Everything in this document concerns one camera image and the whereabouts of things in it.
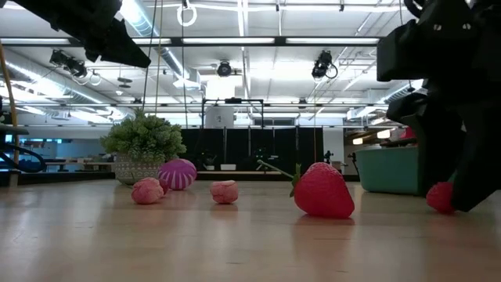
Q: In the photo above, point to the pink toy raspberry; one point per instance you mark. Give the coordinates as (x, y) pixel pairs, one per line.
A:
(224, 192)
(146, 190)

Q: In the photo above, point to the small red toy berry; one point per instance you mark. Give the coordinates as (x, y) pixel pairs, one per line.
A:
(439, 197)

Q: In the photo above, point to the green plant in white pot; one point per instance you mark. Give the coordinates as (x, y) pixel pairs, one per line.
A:
(143, 141)

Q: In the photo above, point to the purple white striped ball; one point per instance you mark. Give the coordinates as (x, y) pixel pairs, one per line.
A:
(178, 174)

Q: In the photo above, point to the black curved bar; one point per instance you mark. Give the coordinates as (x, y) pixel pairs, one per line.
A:
(44, 162)

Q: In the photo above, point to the black partition panels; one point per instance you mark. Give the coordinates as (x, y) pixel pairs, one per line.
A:
(282, 149)

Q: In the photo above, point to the large red toy strawberry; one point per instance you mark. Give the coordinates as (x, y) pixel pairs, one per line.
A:
(323, 192)

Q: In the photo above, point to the white background box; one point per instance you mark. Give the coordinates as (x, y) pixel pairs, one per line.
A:
(219, 117)

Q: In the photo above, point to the black background frame rig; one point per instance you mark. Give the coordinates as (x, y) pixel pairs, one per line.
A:
(233, 100)

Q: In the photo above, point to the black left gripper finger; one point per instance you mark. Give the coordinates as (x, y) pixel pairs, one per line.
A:
(121, 47)

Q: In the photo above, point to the black ceiling-mounted camera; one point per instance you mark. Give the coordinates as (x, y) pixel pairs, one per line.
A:
(68, 62)
(224, 69)
(321, 64)

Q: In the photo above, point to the yellow pole with black foot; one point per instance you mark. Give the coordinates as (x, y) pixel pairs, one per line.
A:
(11, 109)

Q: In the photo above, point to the teal plastic tupperware container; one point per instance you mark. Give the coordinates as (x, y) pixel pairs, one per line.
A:
(387, 170)

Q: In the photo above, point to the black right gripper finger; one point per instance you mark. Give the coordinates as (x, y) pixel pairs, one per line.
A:
(438, 137)
(481, 156)

